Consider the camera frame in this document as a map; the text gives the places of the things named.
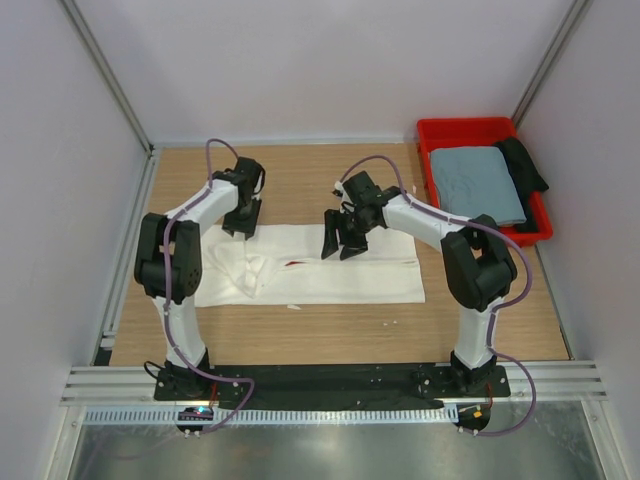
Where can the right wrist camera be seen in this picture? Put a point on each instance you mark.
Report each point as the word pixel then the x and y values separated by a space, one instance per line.
pixel 340 192

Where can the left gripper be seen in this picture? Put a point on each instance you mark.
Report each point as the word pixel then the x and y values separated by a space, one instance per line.
pixel 231 225

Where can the red plastic bin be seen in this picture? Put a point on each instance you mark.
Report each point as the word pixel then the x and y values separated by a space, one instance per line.
pixel 488 131

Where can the slotted cable duct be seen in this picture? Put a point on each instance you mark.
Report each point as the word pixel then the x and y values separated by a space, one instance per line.
pixel 199 415

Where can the aluminium frame post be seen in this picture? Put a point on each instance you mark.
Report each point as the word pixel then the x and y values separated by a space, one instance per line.
pixel 570 23
pixel 87 38

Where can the black t shirt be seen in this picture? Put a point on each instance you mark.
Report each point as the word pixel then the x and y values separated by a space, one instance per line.
pixel 522 167

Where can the right aluminium frame post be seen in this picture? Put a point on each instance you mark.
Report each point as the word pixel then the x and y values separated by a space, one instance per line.
pixel 570 23

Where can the left aluminium frame post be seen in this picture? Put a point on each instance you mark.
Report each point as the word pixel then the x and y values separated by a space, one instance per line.
pixel 87 38

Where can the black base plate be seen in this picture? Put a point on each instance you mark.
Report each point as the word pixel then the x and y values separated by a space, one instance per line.
pixel 333 387

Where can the grey folded t shirt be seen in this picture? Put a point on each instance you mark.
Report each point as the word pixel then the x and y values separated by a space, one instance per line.
pixel 472 181

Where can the white t shirt red print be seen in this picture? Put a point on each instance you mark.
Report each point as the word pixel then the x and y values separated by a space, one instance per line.
pixel 281 265

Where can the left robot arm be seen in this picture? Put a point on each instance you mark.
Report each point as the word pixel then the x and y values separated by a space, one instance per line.
pixel 169 267

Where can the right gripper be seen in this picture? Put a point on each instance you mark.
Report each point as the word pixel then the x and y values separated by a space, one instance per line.
pixel 352 247

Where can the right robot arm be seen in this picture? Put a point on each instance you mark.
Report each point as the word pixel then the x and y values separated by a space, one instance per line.
pixel 479 268

